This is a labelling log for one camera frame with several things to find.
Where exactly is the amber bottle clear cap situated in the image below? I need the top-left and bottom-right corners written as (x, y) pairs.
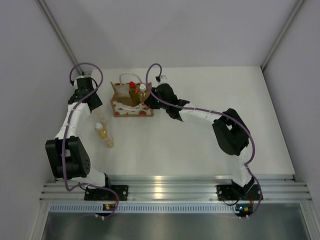
top-left (94, 122), bottom-right (114, 148)

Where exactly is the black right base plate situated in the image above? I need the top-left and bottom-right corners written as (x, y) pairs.
top-left (216, 184), bottom-right (261, 202)

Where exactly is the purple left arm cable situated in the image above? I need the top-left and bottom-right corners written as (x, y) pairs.
top-left (61, 62), bottom-right (120, 221)

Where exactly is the yellow bottle red cap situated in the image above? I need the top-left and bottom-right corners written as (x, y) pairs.
top-left (128, 81), bottom-right (140, 106)

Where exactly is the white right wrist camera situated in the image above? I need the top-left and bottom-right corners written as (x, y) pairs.
top-left (155, 75), bottom-right (168, 84)

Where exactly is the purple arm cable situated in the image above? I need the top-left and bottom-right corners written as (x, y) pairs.
top-left (61, 62), bottom-right (120, 221)
top-left (144, 63), bottom-right (264, 218)

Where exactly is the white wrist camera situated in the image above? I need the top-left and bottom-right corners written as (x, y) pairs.
top-left (77, 71), bottom-right (92, 78)
top-left (155, 75), bottom-right (168, 84)

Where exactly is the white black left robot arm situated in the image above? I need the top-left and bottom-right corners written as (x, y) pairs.
top-left (45, 76), bottom-right (113, 200)

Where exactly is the left aluminium frame post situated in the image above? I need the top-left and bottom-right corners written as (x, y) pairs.
top-left (35, 0), bottom-right (79, 66)

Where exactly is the white slotted cable duct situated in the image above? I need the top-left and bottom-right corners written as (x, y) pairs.
top-left (49, 203), bottom-right (239, 214)

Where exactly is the red dotted canvas bag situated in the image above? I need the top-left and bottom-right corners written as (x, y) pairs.
top-left (110, 71), bottom-right (154, 118)

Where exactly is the right aluminium frame post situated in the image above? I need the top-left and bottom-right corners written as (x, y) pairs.
top-left (260, 0), bottom-right (307, 72)

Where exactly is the aluminium mounting rail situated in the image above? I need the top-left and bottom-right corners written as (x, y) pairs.
top-left (39, 174), bottom-right (312, 203)

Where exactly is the amber bottle white cap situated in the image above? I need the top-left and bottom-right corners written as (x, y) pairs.
top-left (139, 83), bottom-right (148, 104)

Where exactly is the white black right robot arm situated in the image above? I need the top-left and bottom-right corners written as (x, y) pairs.
top-left (144, 83), bottom-right (255, 200)

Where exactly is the aluminium frame post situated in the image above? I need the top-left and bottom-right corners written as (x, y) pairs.
top-left (260, 0), bottom-right (307, 72)
top-left (35, 0), bottom-right (79, 66)

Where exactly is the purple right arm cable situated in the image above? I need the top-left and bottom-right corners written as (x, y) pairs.
top-left (144, 63), bottom-right (264, 218)

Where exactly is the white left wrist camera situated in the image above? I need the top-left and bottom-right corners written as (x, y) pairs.
top-left (77, 71), bottom-right (92, 78)

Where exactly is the cream flat refill pouch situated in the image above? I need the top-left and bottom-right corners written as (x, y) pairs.
top-left (115, 83), bottom-right (130, 98)

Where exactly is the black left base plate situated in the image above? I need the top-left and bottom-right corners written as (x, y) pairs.
top-left (84, 185), bottom-right (129, 201)

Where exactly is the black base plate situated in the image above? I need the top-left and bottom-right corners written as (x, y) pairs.
top-left (84, 185), bottom-right (129, 201)
top-left (216, 184), bottom-right (261, 202)

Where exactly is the clear bottle grey cap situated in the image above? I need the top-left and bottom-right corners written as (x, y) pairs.
top-left (91, 108), bottom-right (106, 124)

